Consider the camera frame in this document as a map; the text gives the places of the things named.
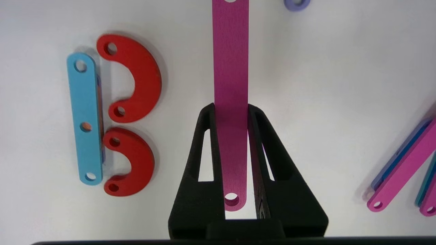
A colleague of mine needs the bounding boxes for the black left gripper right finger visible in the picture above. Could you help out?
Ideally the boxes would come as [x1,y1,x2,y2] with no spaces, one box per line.
[249,104,329,238]

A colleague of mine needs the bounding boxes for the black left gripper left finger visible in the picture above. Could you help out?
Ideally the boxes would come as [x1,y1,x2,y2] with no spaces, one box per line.
[169,103,225,239]

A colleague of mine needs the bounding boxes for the pink bar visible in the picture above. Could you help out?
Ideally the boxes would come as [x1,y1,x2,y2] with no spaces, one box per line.
[415,160,436,217]
[212,0,250,212]
[366,117,436,213]

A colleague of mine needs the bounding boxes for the red curved piece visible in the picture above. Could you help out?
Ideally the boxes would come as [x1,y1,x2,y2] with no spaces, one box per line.
[102,127,156,197]
[96,33,162,124]

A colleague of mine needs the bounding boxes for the blue bar with middle hole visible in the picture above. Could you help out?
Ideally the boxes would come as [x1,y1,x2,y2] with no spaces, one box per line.
[66,52,104,186]

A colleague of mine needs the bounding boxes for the short purple flat bar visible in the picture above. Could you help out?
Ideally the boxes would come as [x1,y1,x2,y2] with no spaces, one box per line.
[283,0,311,12]

